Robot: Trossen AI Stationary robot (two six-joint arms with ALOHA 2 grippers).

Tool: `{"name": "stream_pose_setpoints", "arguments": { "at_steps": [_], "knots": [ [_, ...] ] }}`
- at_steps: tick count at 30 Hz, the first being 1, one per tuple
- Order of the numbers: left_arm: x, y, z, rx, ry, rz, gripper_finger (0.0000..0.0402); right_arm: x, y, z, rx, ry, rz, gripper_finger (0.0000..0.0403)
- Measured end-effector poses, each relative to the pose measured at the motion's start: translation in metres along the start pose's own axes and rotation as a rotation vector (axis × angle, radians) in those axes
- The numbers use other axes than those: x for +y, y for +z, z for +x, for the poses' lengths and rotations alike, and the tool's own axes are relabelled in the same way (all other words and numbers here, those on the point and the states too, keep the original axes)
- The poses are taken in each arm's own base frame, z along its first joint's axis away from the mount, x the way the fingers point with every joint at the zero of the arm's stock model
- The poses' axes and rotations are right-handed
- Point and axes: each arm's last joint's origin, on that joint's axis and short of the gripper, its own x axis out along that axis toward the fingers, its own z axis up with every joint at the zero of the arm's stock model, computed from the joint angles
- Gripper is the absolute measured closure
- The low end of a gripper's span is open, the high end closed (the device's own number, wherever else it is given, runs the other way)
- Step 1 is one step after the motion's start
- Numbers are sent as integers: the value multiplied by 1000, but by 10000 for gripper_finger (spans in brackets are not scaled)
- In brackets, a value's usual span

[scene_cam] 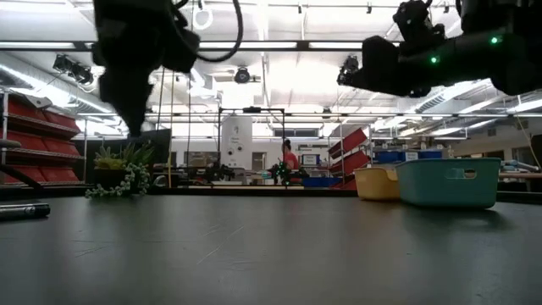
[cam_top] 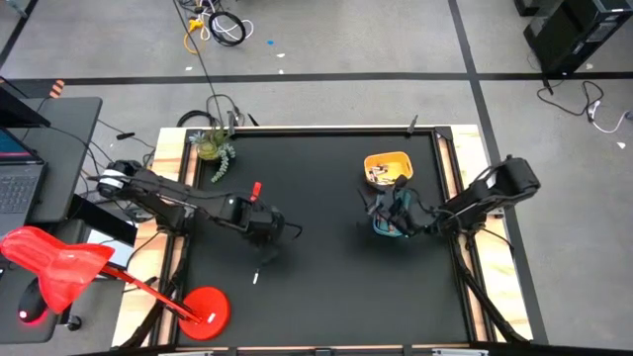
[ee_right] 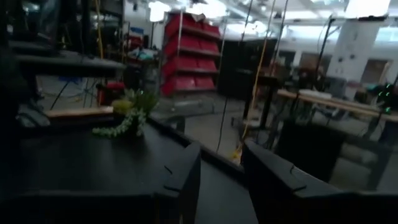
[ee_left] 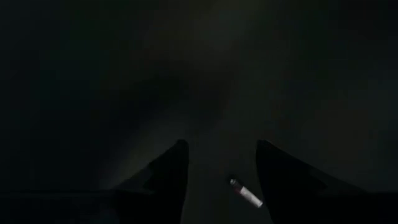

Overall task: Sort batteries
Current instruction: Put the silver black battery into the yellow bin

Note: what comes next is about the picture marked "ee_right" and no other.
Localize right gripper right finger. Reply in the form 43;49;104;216
241;138;308;224

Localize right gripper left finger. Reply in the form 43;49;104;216
154;141;202;224

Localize small potted succulent plant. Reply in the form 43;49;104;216
91;88;159;139

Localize black table mat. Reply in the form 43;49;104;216
0;123;259;224

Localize wooden workbench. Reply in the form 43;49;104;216
276;88;398;124

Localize red toolbox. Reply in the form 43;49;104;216
96;81;126;106

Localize tall black storage cabinet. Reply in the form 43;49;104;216
217;39;280;100

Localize red bin storage rack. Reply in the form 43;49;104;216
160;12;222;97

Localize black device green lights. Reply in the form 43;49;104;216
374;82;398;114

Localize black desk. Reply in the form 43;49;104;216
9;40;127;78

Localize yellow cable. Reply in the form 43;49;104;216
231;0;277;162

